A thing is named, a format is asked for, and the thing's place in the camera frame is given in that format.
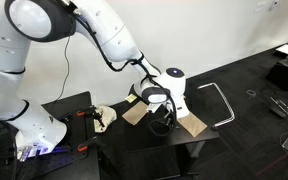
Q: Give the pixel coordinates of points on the black equipment case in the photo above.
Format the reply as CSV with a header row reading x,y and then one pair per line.
x,y
287,75

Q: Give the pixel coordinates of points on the black perforated breadboard table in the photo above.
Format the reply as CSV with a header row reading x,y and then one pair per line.
x,y
80,100

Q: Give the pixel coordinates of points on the small brown paper napkin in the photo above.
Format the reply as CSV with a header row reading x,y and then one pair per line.
x,y
192,124

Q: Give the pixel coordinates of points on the chrome tube frame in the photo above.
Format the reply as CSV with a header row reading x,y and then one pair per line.
x,y
224,101

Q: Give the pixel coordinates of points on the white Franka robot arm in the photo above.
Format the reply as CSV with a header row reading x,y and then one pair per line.
x,y
110,30

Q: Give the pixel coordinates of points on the cream crumpled cloth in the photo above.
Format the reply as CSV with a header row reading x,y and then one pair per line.
x,y
105,116

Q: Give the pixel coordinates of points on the yellow-green printed packet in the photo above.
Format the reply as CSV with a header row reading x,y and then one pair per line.
x,y
130,98

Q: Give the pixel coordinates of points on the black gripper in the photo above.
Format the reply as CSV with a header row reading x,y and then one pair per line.
x,y
167,110

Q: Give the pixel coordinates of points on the large brown paper napkin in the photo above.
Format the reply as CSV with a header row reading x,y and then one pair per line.
x,y
135,113

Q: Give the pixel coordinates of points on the white flat box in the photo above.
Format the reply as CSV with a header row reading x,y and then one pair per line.
x,y
287,50

